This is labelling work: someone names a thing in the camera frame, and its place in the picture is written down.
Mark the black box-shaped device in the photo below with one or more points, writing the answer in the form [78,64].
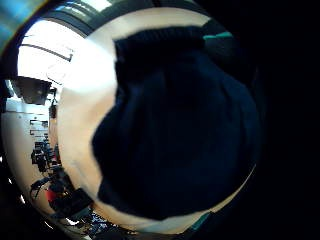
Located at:
[31,90]

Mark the black tripod stand cluster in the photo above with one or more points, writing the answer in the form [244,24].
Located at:
[45,156]

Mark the black equipment case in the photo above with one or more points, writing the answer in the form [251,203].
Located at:
[71,201]

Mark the dark navy knitted garment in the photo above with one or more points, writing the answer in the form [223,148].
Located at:
[180,133]

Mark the red object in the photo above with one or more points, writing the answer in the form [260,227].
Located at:
[50,196]

